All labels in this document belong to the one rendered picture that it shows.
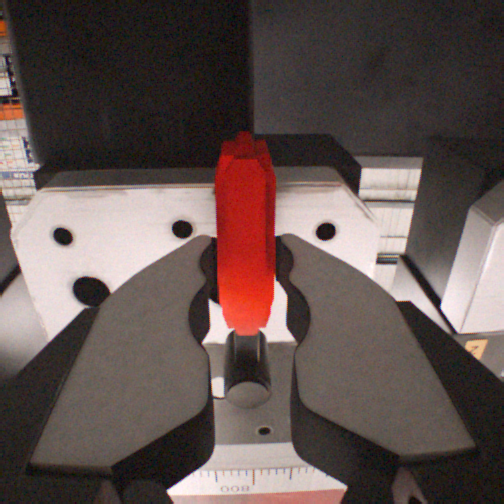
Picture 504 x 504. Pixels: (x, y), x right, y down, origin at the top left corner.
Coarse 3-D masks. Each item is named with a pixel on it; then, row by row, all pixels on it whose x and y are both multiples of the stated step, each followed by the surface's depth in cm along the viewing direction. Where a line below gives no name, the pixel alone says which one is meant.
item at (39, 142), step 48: (48, 0) 13; (96, 0) 14; (144, 0) 14; (192, 0) 14; (240, 0) 14; (48, 48) 14; (96, 48) 14; (144, 48) 15; (192, 48) 15; (240, 48) 15; (48, 96) 15; (96, 96) 15; (144, 96) 15; (192, 96) 16; (240, 96) 16; (48, 144) 16; (96, 144) 16; (144, 144) 16; (192, 144) 17
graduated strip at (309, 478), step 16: (192, 480) 24; (208, 480) 24; (224, 480) 24; (240, 480) 25; (256, 480) 25; (272, 480) 25; (288, 480) 25; (304, 480) 25; (320, 480) 25; (336, 480) 25
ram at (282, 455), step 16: (224, 448) 23; (240, 448) 23; (256, 448) 23; (272, 448) 23; (288, 448) 23; (208, 464) 23; (224, 464) 24; (240, 464) 24; (256, 464) 24; (272, 464) 24; (288, 464) 24; (304, 464) 24; (176, 496) 25; (192, 496) 26; (208, 496) 26; (224, 496) 26; (240, 496) 26; (256, 496) 26; (272, 496) 26; (288, 496) 26; (304, 496) 26; (320, 496) 26; (336, 496) 26
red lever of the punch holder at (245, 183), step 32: (224, 160) 10; (256, 160) 10; (224, 192) 11; (256, 192) 10; (224, 224) 11; (256, 224) 11; (224, 256) 12; (256, 256) 11; (224, 288) 12; (256, 288) 12; (256, 320) 12; (256, 352) 14; (224, 384) 14; (256, 384) 13
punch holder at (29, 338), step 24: (0, 192) 22; (0, 216) 22; (0, 240) 22; (0, 264) 22; (0, 288) 22; (24, 288) 24; (0, 312) 21; (24, 312) 24; (0, 336) 21; (24, 336) 24; (0, 360) 21; (24, 360) 23; (0, 384) 21
